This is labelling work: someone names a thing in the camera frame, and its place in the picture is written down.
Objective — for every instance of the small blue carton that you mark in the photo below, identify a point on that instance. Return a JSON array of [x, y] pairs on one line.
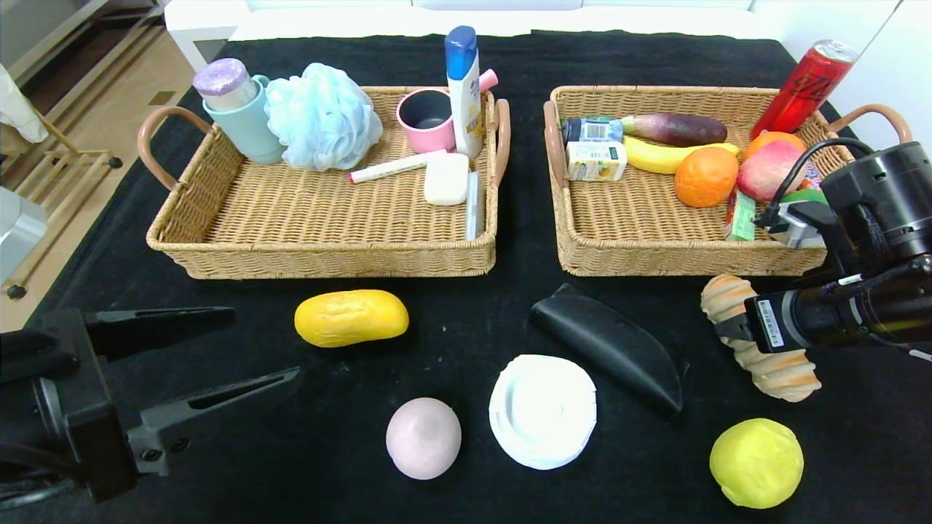
[[591, 130]]

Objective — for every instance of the white tube with pink cap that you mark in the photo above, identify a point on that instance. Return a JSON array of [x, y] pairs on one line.
[[393, 167]]

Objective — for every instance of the black table cloth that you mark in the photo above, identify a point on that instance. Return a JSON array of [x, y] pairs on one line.
[[466, 306]]

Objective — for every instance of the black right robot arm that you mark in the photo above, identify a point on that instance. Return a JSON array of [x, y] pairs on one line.
[[888, 196]]

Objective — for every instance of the pink peach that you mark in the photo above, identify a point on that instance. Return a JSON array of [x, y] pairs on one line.
[[761, 175]]

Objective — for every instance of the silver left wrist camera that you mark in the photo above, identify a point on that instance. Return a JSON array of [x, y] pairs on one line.
[[18, 233]]

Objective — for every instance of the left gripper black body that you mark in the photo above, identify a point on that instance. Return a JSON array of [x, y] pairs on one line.
[[93, 404]]

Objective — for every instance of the small white green carton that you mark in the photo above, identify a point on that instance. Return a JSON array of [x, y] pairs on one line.
[[595, 161]]

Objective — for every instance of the pink mug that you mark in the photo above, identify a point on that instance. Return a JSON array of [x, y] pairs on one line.
[[419, 141]]

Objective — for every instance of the yellow banana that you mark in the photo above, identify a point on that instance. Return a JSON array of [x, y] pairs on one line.
[[652, 157]]

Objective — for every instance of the yellow oval bread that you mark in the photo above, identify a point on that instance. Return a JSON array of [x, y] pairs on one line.
[[351, 318]]

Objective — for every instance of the pinkish grey ball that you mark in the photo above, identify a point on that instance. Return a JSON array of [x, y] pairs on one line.
[[424, 438]]

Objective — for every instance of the white shampoo bottle blue cap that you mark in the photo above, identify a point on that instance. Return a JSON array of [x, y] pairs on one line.
[[466, 100]]

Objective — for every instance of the white hanging cloth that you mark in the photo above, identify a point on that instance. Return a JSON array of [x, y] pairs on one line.
[[18, 109]]

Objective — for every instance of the white round pad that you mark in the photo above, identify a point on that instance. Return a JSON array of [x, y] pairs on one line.
[[542, 411]]

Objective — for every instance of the green snack packet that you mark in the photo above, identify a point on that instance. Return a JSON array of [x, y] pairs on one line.
[[743, 220]]

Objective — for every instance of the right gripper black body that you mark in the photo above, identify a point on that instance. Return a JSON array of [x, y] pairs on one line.
[[768, 322]]

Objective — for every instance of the black pouch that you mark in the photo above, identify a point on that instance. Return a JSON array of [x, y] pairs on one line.
[[611, 346]]

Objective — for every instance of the purple eggplant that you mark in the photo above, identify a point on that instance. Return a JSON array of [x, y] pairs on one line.
[[677, 129]]

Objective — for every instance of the orange fruit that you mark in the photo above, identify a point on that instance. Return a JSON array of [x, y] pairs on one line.
[[705, 179]]

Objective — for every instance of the wooden rolling rack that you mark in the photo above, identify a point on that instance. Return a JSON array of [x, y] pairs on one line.
[[65, 175]]

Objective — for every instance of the teal plastic cup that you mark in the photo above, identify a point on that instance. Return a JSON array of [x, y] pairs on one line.
[[250, 133]]

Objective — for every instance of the thin white plastic case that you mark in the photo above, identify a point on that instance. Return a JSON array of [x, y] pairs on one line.
[[472, 209]]

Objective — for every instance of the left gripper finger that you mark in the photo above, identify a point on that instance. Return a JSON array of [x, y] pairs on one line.
[[153, 327], [167, 429]]

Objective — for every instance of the grey shelf frame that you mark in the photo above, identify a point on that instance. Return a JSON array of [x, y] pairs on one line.
[[58, 40]]

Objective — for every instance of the striped bread roll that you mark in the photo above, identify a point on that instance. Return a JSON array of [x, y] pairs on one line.
[[779, 375]]

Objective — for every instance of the white table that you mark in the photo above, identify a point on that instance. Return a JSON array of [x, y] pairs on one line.
[[211, 22]]

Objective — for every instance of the white soap bar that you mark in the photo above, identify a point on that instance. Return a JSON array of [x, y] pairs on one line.
[[447, 180]]

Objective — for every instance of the red soda can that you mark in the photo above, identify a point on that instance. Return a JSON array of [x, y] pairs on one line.
[[801, 89]]

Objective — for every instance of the light blue bath loofah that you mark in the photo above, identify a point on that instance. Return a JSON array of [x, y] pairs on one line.
[[322, 118]]

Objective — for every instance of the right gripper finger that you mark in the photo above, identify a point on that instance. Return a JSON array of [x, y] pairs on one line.
[[735, 329]]

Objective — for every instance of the orange blue snack packet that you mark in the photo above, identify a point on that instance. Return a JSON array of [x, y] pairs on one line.
[[812, 178]]

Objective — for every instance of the yellow green lemon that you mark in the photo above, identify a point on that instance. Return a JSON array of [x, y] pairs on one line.
[[756, 463]]

